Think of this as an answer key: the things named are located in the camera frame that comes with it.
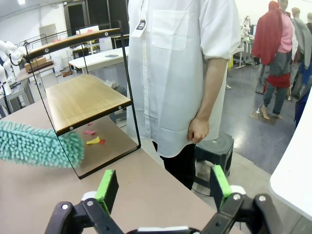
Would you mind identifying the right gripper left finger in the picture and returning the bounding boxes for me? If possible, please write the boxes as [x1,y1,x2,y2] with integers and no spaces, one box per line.
[44,169,125,234]

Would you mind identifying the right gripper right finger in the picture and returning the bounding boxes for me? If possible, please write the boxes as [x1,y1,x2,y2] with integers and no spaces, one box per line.
[199,165,285,234]

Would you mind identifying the teal microfibre duster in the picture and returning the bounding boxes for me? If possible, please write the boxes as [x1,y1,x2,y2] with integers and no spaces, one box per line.
[0,120,85,169]

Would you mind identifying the person's left forearm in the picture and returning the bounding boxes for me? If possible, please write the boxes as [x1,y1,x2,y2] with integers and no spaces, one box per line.
[195,57,231,121]

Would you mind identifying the person's left hand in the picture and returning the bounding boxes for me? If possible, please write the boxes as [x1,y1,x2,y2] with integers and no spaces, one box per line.
[187,117,210,144]

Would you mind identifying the dark grey plastic stool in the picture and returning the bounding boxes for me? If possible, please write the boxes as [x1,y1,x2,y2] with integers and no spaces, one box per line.
[194,133,234,195]

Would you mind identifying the person's black trousers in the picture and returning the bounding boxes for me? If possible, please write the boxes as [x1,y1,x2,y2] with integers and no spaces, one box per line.
[152,140,195,191]

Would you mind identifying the large white table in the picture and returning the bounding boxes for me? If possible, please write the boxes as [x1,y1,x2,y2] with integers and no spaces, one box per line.
[269,92,312,222]

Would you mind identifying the person in white coat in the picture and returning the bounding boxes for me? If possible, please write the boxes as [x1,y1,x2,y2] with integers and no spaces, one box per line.
[126,0,241,158]

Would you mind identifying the blue hanging garment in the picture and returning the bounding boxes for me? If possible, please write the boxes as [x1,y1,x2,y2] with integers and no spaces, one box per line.
[294,63,312,129]

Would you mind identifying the grey metal cart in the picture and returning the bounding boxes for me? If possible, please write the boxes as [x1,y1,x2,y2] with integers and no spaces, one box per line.
[0,79,35,117]

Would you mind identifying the white background table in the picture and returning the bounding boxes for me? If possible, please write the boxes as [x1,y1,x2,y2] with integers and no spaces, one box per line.
[68,46,130,74]

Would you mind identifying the cardboard box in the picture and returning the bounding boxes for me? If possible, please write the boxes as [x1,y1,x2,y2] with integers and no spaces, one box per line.
[24,56,47,71]

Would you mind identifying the mannequin in red hoodie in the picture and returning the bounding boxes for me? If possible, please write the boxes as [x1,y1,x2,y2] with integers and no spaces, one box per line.
[252,0,294,120]

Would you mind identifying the white name badge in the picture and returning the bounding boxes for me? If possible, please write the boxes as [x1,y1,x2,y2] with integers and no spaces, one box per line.
[130,18,147,38]

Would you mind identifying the small white background robot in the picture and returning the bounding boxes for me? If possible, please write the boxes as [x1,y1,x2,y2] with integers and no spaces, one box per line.
[240,16,254,34]

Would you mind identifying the mannequin base plate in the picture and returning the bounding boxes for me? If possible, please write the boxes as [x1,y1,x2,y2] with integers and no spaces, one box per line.
[249,107,283,127]

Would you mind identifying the black frame wooden shelf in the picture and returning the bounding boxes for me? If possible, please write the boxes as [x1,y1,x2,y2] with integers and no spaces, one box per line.
[23,20,142,180]

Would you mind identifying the grey workbench frame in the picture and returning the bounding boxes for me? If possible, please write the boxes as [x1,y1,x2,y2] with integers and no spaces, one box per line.
[234,33,256,70]

